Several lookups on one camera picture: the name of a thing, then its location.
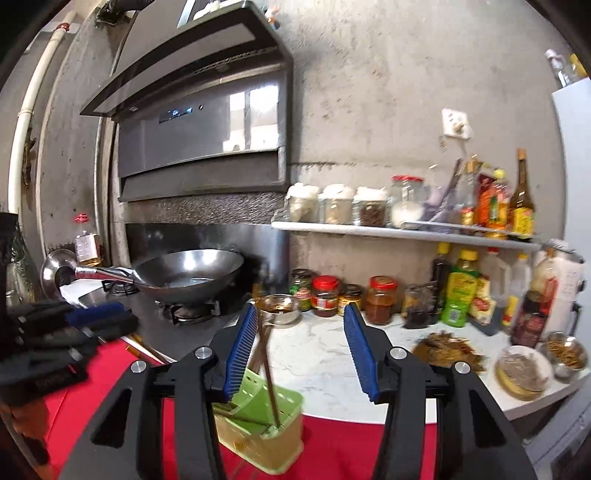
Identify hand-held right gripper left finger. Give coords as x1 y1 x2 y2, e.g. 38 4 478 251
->
60 302 259 480

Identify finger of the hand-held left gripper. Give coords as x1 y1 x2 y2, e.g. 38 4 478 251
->
7 300 133 326
11 318 141 354

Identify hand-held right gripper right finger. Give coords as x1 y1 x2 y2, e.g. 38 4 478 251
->
342 304 539 480

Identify green perforated utensil holder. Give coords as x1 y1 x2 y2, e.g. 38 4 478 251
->
212 367 305 476

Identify clear cup with utensils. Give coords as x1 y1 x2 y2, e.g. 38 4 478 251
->
425 159 462 227

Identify red lid jars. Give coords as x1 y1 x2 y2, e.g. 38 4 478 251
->
365 275 399 325

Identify small jar yellow label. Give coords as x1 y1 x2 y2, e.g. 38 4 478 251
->
339 284 363 317

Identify steel pot lid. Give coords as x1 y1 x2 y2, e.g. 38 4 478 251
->
41 249 79 301

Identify red sauce jar red lid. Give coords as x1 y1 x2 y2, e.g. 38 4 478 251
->
311 275 341 318

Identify steel gas stove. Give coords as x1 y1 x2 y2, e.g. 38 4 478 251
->
76 286 222 326

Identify oil bottle with red cap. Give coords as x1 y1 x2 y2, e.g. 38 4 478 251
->
74 213 103 267

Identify jar with green lid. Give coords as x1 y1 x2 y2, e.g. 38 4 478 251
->
289 269 315 311

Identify plate of brown food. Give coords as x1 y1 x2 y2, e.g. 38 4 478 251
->
412 330 488 374

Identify steel wok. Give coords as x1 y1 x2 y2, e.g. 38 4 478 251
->
74 249 245 305

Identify red tablecloth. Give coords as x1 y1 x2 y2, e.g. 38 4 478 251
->
44 339 439 480

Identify dark bottle with yellow cap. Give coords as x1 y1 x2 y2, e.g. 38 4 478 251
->
431 243 455 319

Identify green bottle with yellow cap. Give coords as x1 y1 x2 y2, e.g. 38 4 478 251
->
440 249 481 328

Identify metal backsplash panel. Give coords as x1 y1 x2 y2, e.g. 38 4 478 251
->
113 191 291 301

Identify covered jar of dark spice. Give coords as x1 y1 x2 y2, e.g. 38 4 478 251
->
353 186 389 228

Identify covered jar of beige spice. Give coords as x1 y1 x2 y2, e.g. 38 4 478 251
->
321 184 355 225

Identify glass jar with red lid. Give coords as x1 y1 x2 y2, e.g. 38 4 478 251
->
389 175 426 229

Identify covered jar of pale spice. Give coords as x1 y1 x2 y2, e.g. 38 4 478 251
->
286 183 320 223

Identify shallow yellow-rimmed metal dish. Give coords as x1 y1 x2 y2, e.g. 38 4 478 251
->
494 345 554 400

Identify white plastic jug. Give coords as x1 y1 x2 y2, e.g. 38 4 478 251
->
502 254 532 330

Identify dark jar with red label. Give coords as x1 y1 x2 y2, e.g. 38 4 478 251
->
510 256 555 347

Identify clear glass bottle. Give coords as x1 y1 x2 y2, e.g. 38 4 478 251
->
459 159 479 227

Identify orange sauce bottle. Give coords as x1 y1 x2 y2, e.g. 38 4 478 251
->
475 170 511 238

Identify small steel bowl of food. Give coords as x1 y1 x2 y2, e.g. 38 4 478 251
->
545 331 588 381

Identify grey range hood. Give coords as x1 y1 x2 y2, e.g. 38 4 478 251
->
81 0 294 204

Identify tall dark bottle yellow label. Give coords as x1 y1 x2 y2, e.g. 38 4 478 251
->
509 148 536 241

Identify white kitchen appliance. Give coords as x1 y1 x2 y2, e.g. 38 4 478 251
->
538 239 583 337

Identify white refrigerator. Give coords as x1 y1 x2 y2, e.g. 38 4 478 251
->
524 76 591 467

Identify white wall shelf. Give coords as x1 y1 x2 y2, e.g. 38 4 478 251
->
271 220 543 252

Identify pale wall pipe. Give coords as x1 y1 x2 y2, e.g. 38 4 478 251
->
8 9 80 217

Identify white wall socket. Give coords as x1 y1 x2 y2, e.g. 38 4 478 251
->
441 107 474 139

